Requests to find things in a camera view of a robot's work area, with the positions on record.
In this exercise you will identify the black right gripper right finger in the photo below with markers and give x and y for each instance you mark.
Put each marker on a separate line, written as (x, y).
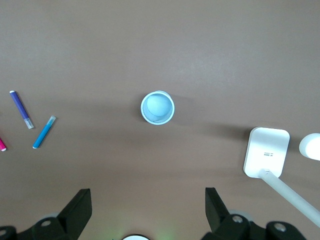
(220, 220)

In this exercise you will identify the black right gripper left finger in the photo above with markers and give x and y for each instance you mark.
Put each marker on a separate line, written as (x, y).
(70, 220)

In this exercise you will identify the blue marker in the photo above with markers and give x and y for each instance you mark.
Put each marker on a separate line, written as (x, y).
(42, 135)

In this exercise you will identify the pink marker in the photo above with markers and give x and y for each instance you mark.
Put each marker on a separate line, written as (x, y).
(2, 145)

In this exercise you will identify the white lamp stand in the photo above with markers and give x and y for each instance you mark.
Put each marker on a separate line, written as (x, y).
(267, 152)

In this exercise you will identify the purple marker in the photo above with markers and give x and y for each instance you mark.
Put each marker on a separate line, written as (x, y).
(20, 108)

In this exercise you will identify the light blue mesh cup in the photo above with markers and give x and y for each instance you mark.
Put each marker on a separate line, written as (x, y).
(157, 107)

